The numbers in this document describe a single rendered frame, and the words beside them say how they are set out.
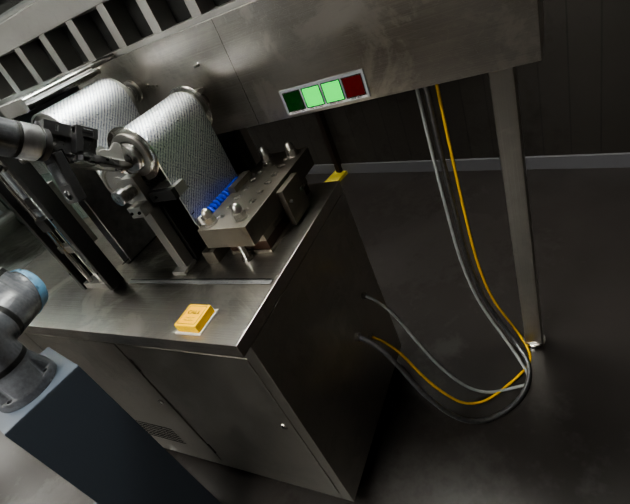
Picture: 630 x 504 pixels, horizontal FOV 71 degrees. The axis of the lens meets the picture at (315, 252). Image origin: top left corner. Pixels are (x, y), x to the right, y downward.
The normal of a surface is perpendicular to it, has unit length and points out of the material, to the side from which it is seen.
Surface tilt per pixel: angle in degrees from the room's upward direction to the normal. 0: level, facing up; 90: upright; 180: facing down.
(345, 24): 90
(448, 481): 0
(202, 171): 90
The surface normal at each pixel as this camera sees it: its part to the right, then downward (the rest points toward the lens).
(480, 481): -0.35, -0.76
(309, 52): -0.37, 0.64
